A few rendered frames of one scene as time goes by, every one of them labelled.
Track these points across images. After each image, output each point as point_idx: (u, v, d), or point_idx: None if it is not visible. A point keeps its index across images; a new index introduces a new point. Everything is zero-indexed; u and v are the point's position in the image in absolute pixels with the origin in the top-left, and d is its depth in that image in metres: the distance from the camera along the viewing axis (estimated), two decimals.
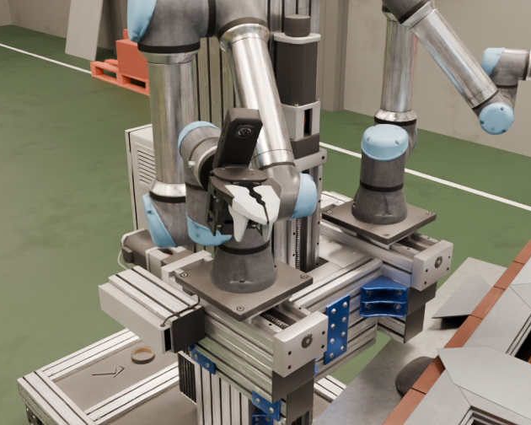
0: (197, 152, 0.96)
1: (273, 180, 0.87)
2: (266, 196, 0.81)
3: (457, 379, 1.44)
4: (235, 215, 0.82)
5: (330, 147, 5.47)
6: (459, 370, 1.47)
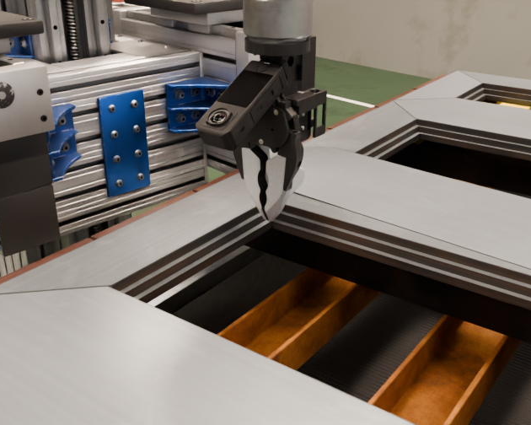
0: (243, 10, 0.70)
1: (294, 141, 0.71)
2: (271, 187, 0.75)
3: None
4: None
5: None
6: None
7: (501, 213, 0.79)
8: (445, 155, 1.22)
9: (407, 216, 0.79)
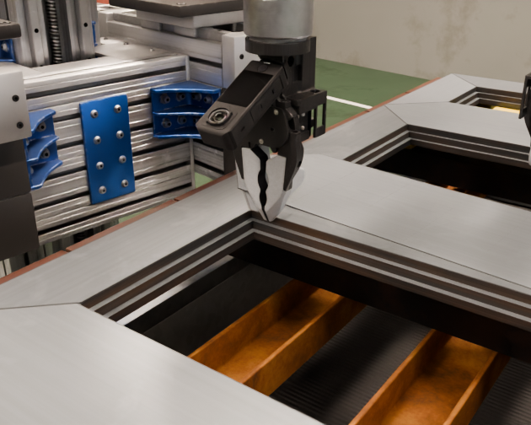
0: (243, 10, 0.70)
1: (294, 141, 0.71)
2: (271, 186, 0.75)
3: None
4: None
5: None
6: None
7: (490, 224, 0.76)
8: (437, 161, 1.19)
9: (393, 227, 0.76)
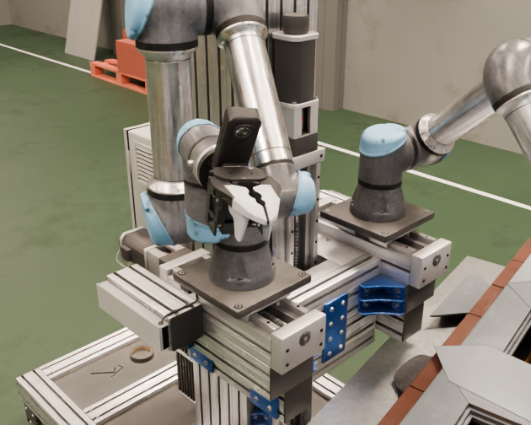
0: (196, 151, 0.96)
1: (272, 178, 0.87)
2: (266, 196, 0.81)
3: (453, 377, 1.44)
4: (235, 215, 0.82)
5: (329, 147, 5.47)
6: (455, 368, 1.47)
7: None
8: None
9: None
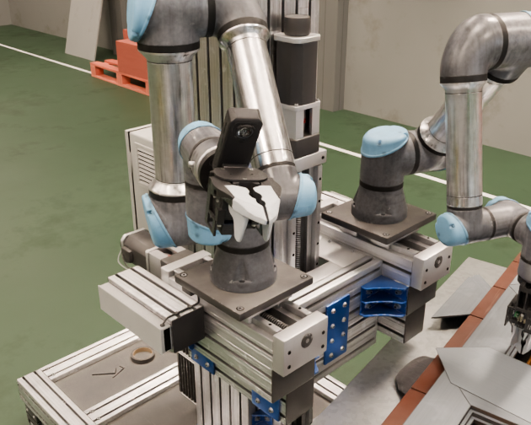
0: (197, 152, 0.96)
1: (273, 180, 0.87)
2: (266, 196, 0.81)
3: (454, 379, 1.44)
4: (235, 215, 0.82)
5: (330, 147, 5.47)
6: (458, 369, 1.47)
7: None
8: None
9: None
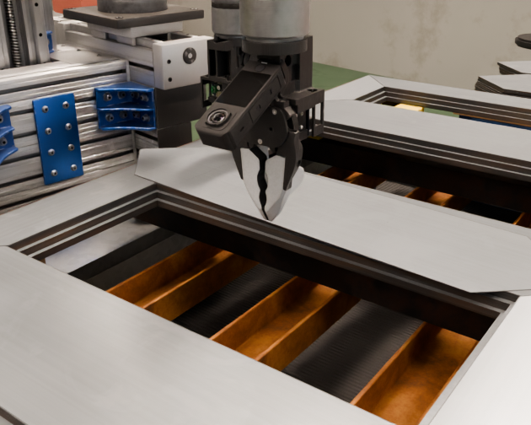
0: (239, 11, 0.70)
1: (293, 140, 0.71)
2: (271, 186, 0.75)
3: (142, 171, 1.07)
4: None
5: None
6: (152, 164, 1.10)
7: (327, 200, 0.96)
8: (340, 149, 1.41)
9: (249, 203, 0.95)
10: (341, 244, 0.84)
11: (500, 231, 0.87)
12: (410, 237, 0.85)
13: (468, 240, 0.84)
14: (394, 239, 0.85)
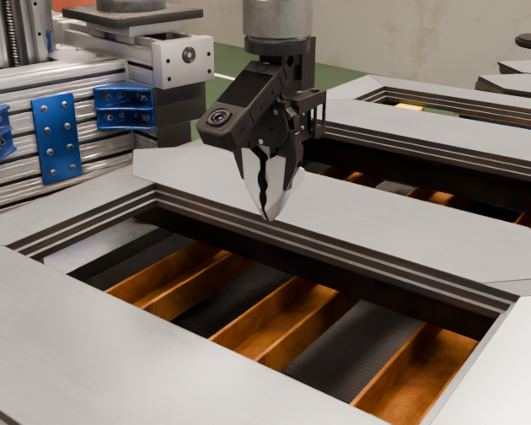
0: (242, 10, 0.70)
1: (294, 141, 0.71)
2: (271, 187, 0.75)
3: (139, 171, 1.06)
4: None
5: None
6: (149, 164, 1.09)
7: (329, 196, 0.97)
8: (339, 149, 1.41)
9: (251, 201, 0.95)
10: (349, 239, 0.84)
11: (501, 223, 0.89)
12: (415, 230, 0.86)
13: (471, 232, 0.86)
14: (399, 233, 0.86)
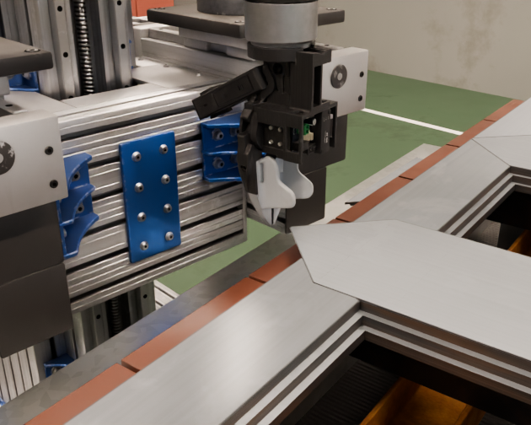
0: None
1: (238, 142, 0.71)
2: None
3: (323, 275, 0.65)
4: (292, 174, 0.76)
5: None
6: (330, 259, 0.68)
7: None
8: None
9: None
10: None
11: None
12: None
13: None
14: None
